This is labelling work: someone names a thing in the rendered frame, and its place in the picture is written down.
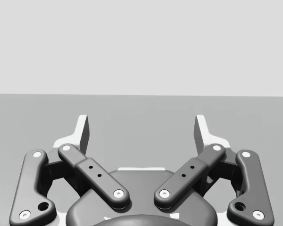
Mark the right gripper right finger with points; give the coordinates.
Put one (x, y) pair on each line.
(199, 164)

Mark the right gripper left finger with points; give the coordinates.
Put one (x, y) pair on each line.
(89, 173)

